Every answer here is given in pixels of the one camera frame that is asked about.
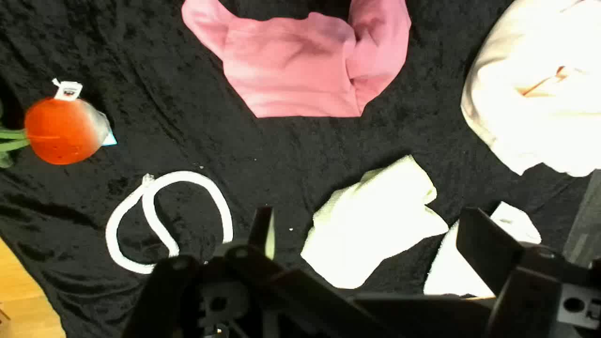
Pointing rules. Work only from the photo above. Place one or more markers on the pink cloth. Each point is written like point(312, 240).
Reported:
point(317, 67)

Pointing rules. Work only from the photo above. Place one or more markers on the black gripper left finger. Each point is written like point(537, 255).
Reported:
point(263, 238)

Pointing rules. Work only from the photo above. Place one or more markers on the pale green white cloth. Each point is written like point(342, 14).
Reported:
point(361, 227)

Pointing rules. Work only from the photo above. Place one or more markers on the black velvet table cloth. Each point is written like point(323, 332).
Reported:
point(173, 110)

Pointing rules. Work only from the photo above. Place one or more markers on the cream beige shirt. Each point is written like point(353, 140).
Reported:
point(533, 91)

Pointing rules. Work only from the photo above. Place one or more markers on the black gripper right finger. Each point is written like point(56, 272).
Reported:
point(500, 260)

